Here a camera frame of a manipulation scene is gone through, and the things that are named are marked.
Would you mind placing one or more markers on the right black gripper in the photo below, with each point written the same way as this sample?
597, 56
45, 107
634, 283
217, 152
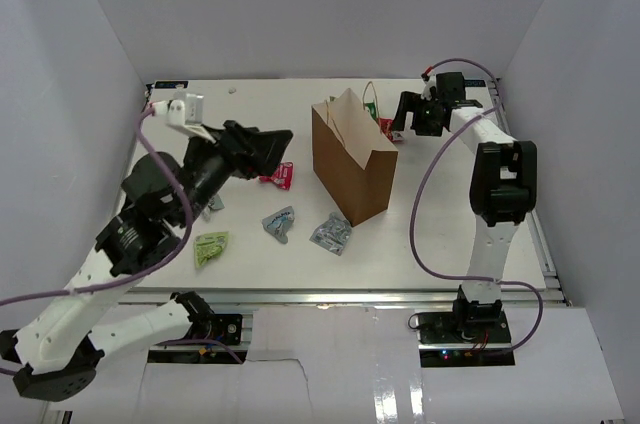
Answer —
410, 103

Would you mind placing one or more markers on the brown paper bag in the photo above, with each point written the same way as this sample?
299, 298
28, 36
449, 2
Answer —
354, 160

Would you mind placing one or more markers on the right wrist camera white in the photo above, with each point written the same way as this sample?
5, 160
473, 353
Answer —
430, 91

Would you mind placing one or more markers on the blue label corner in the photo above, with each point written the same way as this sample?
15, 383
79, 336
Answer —
475, 83
170, 84

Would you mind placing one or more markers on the green snack packet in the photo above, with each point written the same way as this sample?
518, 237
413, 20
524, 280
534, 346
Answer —
208, 247
372, 109

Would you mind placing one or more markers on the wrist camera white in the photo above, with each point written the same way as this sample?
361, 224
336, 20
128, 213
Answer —
430, 91
183, 113

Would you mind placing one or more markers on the red snack packet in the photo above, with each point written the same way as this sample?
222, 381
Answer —
282, 177
386, 125

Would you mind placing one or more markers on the blue label right corner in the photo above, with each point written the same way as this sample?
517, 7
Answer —
475, 83

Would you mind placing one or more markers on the aluminium front rail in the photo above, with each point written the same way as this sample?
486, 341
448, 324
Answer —
282, 297

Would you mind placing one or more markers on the blue label left corner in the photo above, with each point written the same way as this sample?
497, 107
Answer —
170, 84

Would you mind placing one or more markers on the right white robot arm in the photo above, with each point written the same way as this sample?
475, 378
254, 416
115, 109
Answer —
502, 192

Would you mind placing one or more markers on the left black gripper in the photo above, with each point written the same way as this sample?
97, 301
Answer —
268, 149

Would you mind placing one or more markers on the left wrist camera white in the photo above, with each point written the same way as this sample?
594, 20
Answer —
183, 113

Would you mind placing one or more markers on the grey snack packet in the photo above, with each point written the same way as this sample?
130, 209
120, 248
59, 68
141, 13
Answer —
333, 235
279, 223

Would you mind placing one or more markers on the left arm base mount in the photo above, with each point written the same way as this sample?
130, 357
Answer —
225, 328

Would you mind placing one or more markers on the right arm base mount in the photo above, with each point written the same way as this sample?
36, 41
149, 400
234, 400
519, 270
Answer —
443, 328

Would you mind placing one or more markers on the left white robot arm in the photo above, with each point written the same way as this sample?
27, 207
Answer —
60, 352

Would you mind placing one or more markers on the green snack packet front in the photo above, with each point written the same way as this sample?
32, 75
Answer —
208, 247

